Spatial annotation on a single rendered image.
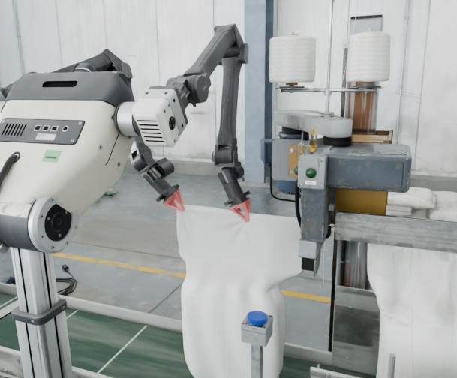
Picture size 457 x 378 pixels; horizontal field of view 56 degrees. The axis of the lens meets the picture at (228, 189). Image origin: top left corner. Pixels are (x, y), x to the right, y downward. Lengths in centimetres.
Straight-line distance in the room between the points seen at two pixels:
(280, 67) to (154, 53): 598
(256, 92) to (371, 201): 480
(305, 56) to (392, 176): 54
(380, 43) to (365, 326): 106
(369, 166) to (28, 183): 89
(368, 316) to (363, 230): 48
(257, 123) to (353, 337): 471
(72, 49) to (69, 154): 734
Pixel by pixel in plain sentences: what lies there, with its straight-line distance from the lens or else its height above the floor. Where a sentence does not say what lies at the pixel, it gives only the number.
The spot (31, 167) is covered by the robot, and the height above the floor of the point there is 134.
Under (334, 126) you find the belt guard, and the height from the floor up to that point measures 140.
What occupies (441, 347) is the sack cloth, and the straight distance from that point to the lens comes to 153.
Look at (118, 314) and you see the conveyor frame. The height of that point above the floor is 39.
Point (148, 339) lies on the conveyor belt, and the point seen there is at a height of 38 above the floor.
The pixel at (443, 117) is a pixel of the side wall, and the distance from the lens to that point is 644.
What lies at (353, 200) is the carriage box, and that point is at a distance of 157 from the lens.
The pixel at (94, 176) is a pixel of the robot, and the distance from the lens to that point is 115.
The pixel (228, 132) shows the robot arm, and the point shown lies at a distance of 150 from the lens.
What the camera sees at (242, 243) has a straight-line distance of 157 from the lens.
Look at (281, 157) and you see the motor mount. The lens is 168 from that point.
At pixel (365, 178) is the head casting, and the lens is 125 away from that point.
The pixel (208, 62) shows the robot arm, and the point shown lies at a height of 159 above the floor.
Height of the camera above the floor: 154
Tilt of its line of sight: 14 degrees down
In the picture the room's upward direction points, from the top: 1 degrees counter-clockwise
